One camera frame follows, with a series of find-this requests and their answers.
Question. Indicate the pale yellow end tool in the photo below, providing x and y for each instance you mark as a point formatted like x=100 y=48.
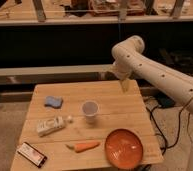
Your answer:
x=125 y=84

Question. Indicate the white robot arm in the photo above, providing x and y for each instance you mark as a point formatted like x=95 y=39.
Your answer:
x=128 y=58

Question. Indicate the orange plate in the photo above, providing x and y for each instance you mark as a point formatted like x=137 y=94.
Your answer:
x=123 y=149

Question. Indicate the wooden table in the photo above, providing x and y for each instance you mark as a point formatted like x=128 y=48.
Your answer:
x=117 y=109

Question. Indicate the blue sponge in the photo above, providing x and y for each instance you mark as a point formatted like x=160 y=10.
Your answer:
x=53 y=102

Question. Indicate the orange carrot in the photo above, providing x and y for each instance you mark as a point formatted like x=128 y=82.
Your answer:
x=81 y=147

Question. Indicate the white tube with cap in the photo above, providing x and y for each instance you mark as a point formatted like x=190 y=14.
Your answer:
x=51 y=125

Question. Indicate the long wooden shelf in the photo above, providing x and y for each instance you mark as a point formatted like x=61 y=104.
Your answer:
x=32 y=75

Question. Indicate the black smartphone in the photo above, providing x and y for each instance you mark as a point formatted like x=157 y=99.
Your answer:
x=32 y=154

